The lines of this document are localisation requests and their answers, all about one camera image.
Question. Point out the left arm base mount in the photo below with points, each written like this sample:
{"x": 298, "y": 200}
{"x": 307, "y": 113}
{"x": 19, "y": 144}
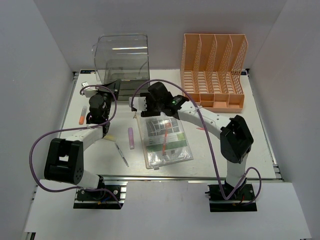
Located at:
{"x": 102, "y": 200}

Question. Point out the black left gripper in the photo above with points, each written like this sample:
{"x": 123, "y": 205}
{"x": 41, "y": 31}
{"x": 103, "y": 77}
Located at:
{"x": 114, "y": 86}

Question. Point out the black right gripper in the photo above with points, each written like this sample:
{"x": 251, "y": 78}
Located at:
{"x": 149, "y": 112}

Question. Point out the orange highlighter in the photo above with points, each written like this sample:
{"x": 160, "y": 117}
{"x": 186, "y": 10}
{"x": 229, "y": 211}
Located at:
{"x": 82, "y": 115}

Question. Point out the clear grey drawer organizer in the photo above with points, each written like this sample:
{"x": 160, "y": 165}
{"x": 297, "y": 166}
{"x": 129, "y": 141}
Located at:
{"x": 123, "y": 57}

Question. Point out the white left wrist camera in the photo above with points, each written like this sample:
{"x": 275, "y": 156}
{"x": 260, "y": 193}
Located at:
{"x": 87, "y": 91}

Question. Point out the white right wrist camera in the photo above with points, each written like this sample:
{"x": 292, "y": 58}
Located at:
{"x": 138, "y": 104}

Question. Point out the grey white pen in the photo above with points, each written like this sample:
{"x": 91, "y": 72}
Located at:
{"x": 122, "y": 155}

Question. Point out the orange red pen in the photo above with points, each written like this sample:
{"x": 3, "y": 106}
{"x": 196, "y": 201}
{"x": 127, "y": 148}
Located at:
{"x": 164, "y": 142}

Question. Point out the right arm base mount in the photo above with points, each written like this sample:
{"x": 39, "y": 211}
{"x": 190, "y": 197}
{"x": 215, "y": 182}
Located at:
{"x": 241, "y": 201}

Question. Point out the orange file rack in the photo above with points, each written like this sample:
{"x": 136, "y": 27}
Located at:
{"x": 211, "y": 67}

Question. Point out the clear mesh zipper pouch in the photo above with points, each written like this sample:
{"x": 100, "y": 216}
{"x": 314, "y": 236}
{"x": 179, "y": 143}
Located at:
{"x": 152, "y": 130}

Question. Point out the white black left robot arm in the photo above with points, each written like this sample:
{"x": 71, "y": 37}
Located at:
{"x": 65, "y": 159}

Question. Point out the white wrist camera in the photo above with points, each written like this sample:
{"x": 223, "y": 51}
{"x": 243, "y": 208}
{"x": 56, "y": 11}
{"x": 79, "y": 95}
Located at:
{"x": 138, "y": 104}
{"x": 87, "y": 91}

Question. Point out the purple highlighter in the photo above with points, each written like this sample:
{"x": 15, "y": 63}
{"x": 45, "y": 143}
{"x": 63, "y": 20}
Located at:
{"x": 131, "y": 138}

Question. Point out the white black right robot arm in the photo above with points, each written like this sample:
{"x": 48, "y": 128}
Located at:
{"x": 233, "y": 133}

